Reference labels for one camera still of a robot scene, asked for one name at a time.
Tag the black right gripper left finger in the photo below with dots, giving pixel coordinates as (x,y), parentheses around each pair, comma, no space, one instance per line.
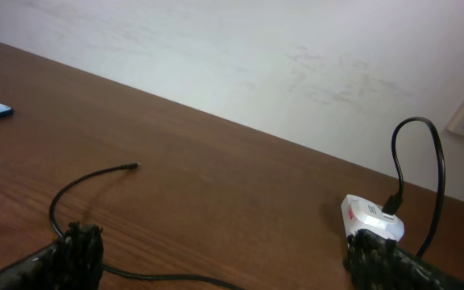
(71,262)

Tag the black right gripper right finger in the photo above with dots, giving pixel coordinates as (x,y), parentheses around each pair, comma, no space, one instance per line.
(376,263)

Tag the white power strip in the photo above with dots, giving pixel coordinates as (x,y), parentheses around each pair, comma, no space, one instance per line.
(350,212)

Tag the white charger plug adapter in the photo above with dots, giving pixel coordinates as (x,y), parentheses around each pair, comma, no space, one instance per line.
(383,224)

